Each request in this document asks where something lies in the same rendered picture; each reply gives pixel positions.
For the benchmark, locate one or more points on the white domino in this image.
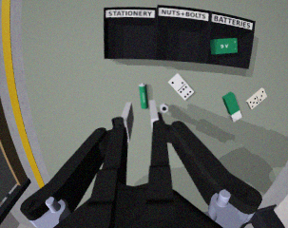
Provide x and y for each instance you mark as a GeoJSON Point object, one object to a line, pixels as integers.
{"type": "Point", "coordinates": [256, 98]}
{"type": "Point", "coordinates": [178, 83]}

